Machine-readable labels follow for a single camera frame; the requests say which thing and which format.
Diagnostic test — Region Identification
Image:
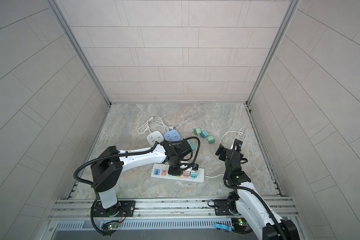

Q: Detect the green plug adapter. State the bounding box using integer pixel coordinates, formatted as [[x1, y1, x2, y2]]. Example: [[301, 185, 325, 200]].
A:
[[206, 136, 216, 144], [194, 128, 202, 136]]

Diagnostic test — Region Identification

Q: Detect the pink plug adapter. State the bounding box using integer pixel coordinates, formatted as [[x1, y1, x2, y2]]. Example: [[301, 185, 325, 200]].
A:
[[182, 171, 191, 178]]

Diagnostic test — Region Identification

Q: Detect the teal plug adapter small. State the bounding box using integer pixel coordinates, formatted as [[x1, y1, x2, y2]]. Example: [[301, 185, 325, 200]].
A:
[[190, 170, 199, 178]]

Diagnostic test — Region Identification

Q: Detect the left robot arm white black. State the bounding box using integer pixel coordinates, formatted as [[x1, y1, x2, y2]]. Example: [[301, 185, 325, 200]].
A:
[[74, 137, 200, 237]]

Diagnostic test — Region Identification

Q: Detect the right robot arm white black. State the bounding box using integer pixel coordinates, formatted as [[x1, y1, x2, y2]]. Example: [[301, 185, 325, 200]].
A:
[[216, 139, 300, 240]]

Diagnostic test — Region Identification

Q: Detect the white long power strip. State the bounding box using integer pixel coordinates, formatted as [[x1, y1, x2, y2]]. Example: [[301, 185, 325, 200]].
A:
[[151, 164, 205, 183]]

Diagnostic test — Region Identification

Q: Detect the blue square power socket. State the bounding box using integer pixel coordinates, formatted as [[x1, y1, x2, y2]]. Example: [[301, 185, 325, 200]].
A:
[[164, 130, 182, 142]]

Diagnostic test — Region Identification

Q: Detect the white square power socket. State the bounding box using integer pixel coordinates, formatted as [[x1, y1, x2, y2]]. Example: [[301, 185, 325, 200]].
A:
[[147, 131, 165, 147]]

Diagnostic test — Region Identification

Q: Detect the right circuit board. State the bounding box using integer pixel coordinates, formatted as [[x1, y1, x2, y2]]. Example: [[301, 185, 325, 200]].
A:
[[231, 218, 252, 233]]

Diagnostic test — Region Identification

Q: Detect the circuit board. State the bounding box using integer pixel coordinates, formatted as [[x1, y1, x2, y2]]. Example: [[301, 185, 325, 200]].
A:
[[102, 221, 120, 231], [231, 218, 252, 233]]

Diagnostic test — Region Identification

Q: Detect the blue tape piece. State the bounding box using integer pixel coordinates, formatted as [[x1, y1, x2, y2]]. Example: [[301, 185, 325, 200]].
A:
[[214, 223, 232, 232]]

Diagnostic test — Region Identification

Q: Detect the left circuit board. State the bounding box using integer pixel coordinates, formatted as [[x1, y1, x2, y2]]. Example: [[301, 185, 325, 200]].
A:
[[102, 221, 120, 231]]

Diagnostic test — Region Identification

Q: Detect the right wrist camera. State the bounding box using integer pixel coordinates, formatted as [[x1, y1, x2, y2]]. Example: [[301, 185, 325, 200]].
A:
[[233, 139, 243, 152]]

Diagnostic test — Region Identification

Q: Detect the power strip white cable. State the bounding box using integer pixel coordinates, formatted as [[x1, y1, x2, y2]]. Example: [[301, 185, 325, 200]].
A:
[[204, 129, 244, 178]]

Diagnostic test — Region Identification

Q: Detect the blue socket cable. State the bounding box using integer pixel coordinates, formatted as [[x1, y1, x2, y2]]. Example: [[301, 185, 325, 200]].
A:
[[154, 116, 174, 133]]

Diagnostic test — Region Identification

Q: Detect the white socket cable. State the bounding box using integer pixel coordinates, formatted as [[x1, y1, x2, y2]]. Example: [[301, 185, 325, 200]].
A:
[[137, 116, 155, 135]]

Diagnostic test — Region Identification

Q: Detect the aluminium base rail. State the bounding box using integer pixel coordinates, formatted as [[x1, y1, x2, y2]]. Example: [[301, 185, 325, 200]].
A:
[[45, 196, 299, 236]]

